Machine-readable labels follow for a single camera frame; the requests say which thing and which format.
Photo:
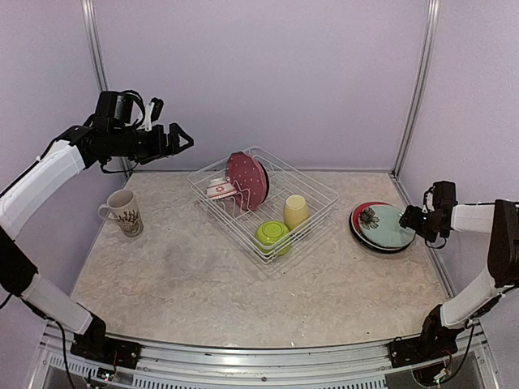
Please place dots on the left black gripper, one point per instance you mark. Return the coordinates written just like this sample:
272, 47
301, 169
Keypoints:
160, 149

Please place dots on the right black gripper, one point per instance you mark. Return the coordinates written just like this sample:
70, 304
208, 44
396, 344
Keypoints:
410, 219

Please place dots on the teal green plate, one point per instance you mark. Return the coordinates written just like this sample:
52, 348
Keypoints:
380, 224

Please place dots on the black striped rim plate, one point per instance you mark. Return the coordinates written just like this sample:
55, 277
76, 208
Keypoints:
358, 237

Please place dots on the pink polka dot plate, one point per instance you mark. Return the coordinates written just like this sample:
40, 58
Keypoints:
245, 174

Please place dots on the white floral mug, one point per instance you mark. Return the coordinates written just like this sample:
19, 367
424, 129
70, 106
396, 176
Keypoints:
122, 208

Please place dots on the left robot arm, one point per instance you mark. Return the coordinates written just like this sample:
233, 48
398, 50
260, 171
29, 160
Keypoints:
72, 152

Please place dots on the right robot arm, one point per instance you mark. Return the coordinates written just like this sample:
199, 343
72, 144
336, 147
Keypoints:
488, 248

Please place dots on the white bowl red pattern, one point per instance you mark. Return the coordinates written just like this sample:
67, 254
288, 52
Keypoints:
218, 188

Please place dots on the yellow mug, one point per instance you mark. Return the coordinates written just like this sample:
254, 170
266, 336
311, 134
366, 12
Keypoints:
296, 211

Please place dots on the lime green bowl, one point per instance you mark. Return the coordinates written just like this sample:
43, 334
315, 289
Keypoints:
271, 237

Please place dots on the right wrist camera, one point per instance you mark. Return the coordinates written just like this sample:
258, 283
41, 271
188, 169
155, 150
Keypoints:
440, 195

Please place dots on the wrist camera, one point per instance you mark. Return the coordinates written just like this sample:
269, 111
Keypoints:
440, 195
152, 112

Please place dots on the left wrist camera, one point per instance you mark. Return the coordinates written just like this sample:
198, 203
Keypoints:
152, 112

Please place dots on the white wire dish rack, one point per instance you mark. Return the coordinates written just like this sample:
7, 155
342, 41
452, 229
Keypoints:
285, 181

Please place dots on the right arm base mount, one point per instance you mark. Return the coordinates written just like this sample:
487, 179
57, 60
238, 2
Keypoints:
419, 349

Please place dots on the front aluminium rail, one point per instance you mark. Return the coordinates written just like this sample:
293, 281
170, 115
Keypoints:
169, 365

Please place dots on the left aluminium frame post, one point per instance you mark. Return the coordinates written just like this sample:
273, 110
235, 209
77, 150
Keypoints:
94, 44

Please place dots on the aluminium frame post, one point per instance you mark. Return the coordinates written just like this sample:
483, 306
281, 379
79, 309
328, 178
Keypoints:
94, 44
433, 14

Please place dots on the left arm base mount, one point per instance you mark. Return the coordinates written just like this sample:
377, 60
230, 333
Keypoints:
109, 351

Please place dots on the right aluminium frame post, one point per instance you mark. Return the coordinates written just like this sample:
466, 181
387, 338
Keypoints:
433, 14

